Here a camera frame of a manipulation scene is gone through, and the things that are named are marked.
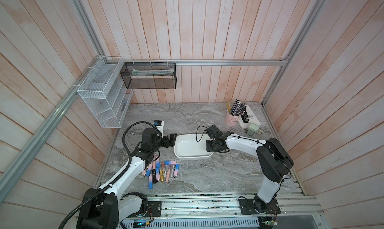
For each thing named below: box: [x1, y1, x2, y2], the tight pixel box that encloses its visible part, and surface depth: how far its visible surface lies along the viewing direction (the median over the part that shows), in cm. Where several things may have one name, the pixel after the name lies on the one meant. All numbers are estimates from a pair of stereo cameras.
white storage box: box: [174, 133, 214, 160], surface depth 95 cm
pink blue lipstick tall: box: [155, 158, 161, 181], surface depth 87 cm
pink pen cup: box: [225, 112, 240, 127], surface depth 103 cm
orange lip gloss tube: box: [161, 163, 166, 175], surface depth 87 cm
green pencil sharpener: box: [246, 122, 260, 137], surface depth 100 cm
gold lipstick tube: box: [159, 169, 165, 183], surface depth 85 cm
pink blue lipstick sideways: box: [164, 160, 177, 165], surface depth 90 cm
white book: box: [238, 104, 262, 130], surface depth 111 cm
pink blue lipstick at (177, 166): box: [173, 163, 180, 178], surface depth 87 cm
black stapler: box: [241, 107, 249, 124], surface depth 109 cm
